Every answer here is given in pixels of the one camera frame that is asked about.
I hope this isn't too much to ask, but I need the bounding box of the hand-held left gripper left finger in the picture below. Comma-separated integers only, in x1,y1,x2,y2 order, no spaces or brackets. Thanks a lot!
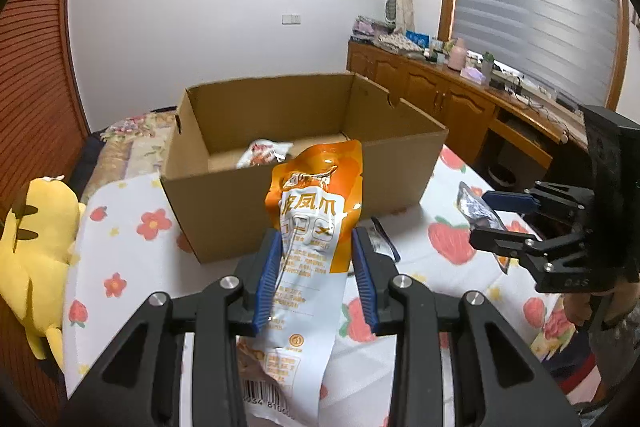
60,228,284,427

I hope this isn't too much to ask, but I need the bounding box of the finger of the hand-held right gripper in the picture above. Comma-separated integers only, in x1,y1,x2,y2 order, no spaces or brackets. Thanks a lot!
482,182,593,220
470,227,588,275

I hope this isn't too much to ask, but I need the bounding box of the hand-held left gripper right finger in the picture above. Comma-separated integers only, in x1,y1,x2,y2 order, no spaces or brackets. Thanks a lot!
350,226,571,427

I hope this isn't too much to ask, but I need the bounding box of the grey silver snack packet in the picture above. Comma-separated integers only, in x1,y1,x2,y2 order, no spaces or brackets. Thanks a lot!
457,181,516,275

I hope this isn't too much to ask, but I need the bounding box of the orange white snack packet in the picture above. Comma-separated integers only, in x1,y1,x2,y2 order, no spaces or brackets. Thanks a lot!
235,139,363,427

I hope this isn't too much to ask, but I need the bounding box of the brown cardboard box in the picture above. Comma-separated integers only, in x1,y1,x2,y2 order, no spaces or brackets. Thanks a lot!
160,72,449,264

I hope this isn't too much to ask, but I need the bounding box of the person's right forearm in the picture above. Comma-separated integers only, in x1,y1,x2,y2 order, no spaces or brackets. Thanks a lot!
590,322,640,400

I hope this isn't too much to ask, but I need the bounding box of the person's right hand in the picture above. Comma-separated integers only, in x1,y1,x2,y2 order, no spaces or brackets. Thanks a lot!
564,279,640,333

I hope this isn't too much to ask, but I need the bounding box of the dark striped snack packet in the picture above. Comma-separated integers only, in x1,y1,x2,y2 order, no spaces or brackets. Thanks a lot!
367,217,402,264

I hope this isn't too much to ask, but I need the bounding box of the strawberry flower printed blanket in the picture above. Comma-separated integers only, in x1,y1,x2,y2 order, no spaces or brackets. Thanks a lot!
62,142,601,427

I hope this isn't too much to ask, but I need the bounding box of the white red snack packet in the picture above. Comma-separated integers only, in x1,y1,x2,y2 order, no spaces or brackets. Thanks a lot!
235,139,295,168

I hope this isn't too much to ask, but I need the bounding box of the wooden cabinet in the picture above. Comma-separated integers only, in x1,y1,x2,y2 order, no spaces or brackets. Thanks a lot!
346,39,596,180

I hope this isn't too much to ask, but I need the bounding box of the pink bottle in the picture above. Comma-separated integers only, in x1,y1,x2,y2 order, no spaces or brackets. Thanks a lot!
447,38,467,72

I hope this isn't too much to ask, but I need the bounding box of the floral quilt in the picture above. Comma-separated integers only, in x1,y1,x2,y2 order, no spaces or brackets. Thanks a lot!
80,111,178,202

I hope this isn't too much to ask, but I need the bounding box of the purple cloth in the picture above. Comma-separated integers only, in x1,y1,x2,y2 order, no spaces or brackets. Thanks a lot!
352,18,393,40

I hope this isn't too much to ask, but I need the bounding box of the yellow plush toy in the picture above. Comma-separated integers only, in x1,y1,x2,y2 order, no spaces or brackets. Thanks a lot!
0,177,87,370

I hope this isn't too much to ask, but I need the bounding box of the wooden slatted wardrobe door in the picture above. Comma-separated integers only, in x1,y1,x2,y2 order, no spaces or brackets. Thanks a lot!
0,0,93,408

